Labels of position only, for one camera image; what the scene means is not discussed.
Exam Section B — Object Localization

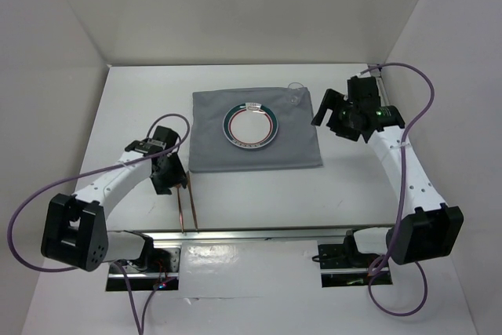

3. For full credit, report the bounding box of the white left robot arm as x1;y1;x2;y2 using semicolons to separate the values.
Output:
41;126;188;271

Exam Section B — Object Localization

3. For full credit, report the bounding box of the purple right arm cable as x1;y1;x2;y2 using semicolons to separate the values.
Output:
360;62;435;317

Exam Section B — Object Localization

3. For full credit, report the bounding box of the clear plastic cup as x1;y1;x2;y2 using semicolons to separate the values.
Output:
287;82;305;106

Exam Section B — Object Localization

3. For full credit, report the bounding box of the grey cloth placemat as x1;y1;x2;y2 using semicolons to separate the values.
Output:
189;85;322;173

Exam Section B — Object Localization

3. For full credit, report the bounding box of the copper fork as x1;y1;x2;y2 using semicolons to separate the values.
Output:
176;185;185;234

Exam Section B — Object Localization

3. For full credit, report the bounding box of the aluminium right side rail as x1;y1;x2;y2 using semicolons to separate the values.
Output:
368;64;391;106

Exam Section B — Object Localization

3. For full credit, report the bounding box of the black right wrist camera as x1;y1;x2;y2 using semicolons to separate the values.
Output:
376;106;406;129

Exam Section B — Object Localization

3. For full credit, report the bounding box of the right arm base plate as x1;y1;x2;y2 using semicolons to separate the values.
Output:
311;244;377;288

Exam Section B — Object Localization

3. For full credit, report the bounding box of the copper knife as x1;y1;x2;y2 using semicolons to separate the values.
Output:
187;171;199;232

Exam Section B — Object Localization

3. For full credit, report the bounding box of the aluminium front rail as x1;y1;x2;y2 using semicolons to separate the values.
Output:
109;225;397;243

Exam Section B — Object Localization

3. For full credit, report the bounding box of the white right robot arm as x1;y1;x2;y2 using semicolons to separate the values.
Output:
311;77;464;271

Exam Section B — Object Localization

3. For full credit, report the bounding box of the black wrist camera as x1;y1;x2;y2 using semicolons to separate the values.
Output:
125;138;166;155
376;106;406;129

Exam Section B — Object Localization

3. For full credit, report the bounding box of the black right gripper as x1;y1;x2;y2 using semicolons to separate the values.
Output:
311;88;361;142

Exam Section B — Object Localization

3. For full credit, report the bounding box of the white plate green red rim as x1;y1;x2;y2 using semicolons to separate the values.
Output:
222;102;279;150

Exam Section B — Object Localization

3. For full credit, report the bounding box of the aluminium rail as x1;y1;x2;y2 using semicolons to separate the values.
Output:
109;225;397;243
368;64;391;106

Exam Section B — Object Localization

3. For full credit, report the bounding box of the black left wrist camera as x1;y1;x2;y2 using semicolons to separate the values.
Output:
125;138;166;155

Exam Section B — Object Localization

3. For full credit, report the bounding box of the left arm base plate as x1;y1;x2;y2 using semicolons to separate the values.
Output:
119;245;181;292

